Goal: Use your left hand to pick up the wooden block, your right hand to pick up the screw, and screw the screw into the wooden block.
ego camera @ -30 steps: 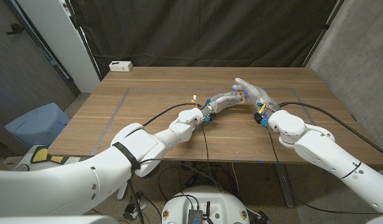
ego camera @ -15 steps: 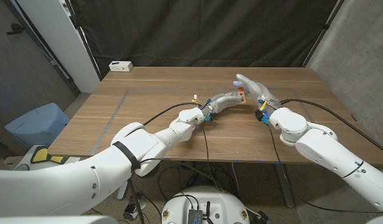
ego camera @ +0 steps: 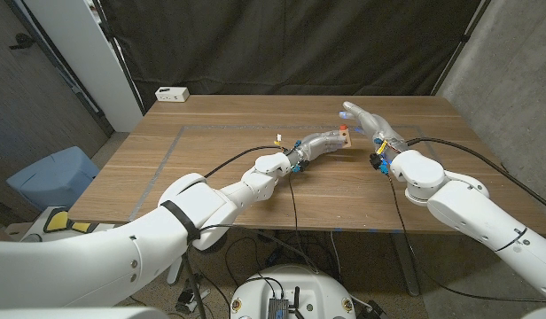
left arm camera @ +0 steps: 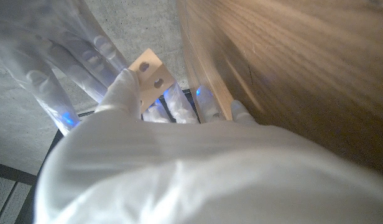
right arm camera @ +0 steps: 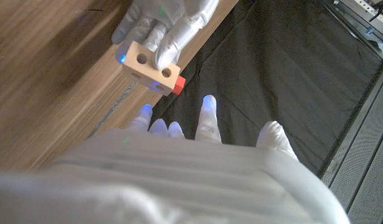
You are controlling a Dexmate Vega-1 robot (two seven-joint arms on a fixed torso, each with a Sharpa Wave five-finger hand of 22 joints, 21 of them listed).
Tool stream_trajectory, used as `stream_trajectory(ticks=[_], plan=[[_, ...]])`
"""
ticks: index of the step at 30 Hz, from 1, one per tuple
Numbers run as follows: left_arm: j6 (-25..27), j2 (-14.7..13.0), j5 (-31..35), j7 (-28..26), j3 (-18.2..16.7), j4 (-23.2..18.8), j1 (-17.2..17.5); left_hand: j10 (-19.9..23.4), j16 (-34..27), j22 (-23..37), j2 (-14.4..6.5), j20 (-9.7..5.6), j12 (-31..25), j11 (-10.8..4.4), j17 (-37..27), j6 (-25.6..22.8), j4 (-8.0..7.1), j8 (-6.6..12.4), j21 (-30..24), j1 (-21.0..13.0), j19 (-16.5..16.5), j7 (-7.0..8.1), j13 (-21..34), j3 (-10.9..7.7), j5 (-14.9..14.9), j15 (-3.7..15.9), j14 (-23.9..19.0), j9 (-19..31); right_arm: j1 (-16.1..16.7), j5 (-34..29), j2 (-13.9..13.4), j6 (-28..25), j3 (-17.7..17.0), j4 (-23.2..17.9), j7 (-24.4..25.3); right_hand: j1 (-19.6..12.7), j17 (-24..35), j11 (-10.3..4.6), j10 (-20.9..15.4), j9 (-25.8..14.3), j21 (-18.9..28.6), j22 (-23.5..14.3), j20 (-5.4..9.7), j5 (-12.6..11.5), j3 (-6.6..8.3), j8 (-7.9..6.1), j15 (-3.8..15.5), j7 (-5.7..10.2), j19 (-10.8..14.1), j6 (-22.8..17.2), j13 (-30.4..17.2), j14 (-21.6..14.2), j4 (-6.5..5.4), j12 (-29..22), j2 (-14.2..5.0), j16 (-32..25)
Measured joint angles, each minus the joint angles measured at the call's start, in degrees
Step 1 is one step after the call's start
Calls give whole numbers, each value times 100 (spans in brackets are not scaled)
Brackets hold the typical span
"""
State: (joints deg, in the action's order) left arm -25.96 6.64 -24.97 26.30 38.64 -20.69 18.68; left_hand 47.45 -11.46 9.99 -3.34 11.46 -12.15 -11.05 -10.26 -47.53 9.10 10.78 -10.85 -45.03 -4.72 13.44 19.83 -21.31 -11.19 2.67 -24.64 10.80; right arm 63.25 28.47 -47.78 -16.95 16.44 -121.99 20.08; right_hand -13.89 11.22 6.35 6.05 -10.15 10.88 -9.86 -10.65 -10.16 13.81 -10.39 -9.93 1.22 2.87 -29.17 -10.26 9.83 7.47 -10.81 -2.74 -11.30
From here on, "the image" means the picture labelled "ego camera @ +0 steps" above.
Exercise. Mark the white power strip box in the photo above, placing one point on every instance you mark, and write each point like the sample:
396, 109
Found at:
172, 94

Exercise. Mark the white table leg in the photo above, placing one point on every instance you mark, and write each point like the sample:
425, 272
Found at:
406, 261
173, 272

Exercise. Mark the white panel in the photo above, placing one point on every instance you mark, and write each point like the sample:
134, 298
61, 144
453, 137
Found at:
87, 53

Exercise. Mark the light blue bin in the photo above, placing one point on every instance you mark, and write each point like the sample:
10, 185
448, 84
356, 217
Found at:
51, 177

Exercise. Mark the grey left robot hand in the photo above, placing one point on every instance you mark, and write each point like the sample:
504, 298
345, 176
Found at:
317, 144

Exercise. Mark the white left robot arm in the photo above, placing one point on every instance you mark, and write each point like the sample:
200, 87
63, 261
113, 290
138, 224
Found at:
122, 252

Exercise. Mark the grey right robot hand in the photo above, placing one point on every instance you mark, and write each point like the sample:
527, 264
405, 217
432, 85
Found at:
377, 128

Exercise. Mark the wooden block with holes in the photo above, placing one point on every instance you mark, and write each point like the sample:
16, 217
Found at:
346, 137

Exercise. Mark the black backdrop stand pole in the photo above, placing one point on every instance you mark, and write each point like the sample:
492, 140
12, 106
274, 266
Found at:
118, 53
461, 44

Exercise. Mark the black antenna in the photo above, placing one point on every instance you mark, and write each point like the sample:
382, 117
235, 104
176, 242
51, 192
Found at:
296, 301

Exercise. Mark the black backdrop curtain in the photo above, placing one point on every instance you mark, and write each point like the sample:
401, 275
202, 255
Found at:
277, 44

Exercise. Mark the red-headed wooden screw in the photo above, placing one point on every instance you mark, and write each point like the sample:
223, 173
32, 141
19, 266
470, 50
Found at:
343, 128

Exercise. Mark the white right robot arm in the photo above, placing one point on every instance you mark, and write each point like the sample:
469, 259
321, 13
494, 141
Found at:
472, 212

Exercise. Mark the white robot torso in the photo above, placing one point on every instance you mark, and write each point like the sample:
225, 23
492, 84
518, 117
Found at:
299, 283

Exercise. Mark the grey tape outline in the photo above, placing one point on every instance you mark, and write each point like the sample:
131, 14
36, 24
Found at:
202, 127

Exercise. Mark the grey electronics box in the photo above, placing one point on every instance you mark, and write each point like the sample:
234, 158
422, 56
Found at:
277, 308

